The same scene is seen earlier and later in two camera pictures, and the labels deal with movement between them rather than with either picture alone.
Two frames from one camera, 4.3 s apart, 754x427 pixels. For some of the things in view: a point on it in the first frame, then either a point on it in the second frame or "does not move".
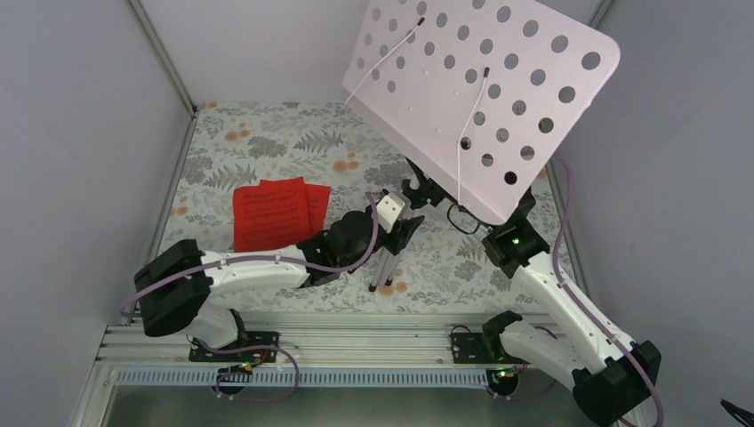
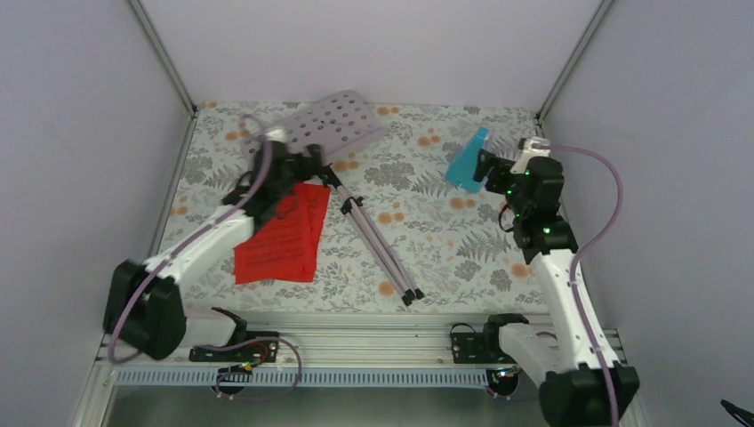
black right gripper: [429, 186] → [501, 165]
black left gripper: [401, 237] → [305, 173]
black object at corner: [734, 411] does not move
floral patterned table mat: [444, 263] does not move
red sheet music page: [317, 197] does not move
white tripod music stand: [475, 98] → [330, 124]
